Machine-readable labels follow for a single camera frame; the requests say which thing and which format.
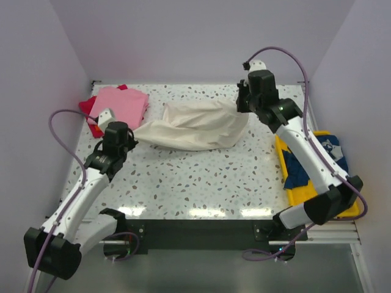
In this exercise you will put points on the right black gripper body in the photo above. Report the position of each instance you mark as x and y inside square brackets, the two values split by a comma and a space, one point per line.
[245, 102]

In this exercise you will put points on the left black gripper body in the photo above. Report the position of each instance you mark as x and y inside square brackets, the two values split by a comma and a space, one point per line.
[132, 143]

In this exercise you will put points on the cream t shirt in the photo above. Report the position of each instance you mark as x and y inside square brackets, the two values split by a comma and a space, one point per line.
[195, 126]

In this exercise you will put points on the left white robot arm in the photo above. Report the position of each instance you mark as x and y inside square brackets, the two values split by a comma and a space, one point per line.
[58, 245]

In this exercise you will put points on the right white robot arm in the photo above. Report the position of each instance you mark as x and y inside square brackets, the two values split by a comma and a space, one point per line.
[336, 190]

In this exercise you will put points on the orange folded t shirt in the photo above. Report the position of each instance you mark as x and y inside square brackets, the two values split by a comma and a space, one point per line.
[97, 133]

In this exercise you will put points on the pink folded t shirt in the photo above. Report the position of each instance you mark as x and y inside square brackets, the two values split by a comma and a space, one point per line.
[128, 105]

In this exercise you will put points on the red folded t shirt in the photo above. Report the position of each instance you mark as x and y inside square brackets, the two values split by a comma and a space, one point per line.
[86, 106]

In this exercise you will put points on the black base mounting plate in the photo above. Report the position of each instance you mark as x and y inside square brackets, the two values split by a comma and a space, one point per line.
[198, 235]

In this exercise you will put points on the navy blue t shirt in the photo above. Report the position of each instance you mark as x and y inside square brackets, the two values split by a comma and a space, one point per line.
[297, 176]

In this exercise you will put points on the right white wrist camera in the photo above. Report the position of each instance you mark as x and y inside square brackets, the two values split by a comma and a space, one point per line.
[254, 65]

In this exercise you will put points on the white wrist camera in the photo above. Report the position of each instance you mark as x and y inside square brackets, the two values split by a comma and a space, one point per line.
[105, 118]
[254, 65]

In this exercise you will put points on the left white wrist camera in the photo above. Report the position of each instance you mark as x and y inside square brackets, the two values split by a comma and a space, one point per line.
[105, 118]

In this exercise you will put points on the aluminium frame rail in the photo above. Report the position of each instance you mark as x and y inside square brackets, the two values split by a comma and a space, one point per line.
[344, 232]

